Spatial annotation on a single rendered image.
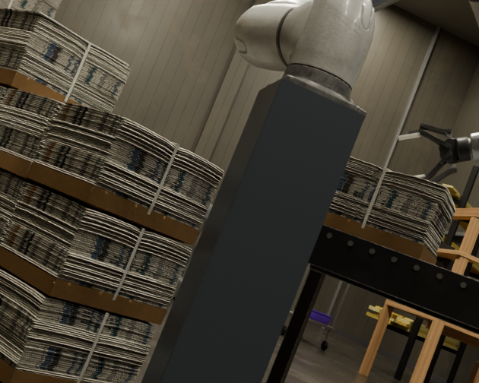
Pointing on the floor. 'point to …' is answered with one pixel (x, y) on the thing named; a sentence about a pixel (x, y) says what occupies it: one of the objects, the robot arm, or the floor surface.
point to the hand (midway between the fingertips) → (403, 158)
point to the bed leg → (296, 327)
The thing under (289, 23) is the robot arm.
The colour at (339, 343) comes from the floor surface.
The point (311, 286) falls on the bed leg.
